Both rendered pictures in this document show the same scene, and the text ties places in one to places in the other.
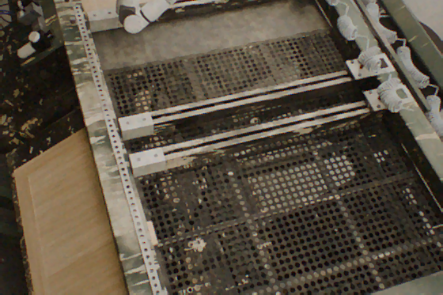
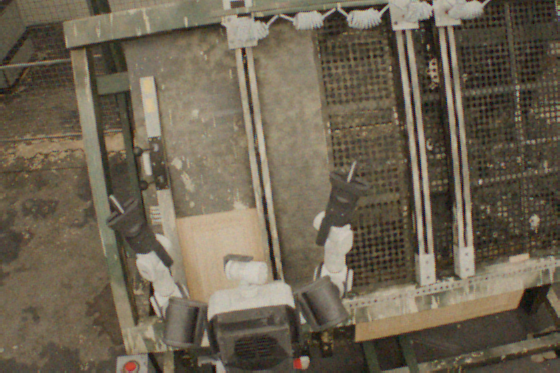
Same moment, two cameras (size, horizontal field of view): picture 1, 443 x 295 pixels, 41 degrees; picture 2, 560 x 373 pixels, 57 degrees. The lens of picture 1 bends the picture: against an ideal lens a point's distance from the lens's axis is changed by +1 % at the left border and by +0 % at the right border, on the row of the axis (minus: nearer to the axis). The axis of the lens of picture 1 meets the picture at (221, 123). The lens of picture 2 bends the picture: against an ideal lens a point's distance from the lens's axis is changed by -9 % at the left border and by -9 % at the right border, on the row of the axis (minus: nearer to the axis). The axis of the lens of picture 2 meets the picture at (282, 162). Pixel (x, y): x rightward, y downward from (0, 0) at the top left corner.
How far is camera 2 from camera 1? 2.20 m
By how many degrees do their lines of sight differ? 42
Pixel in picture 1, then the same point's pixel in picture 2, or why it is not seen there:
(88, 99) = (388, 309)
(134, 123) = (430, 271)
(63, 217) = not seen: hidden behind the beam
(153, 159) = (469, 257)
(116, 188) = (484, 287)
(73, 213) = not seen: hidden behind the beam
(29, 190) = (383, 329)
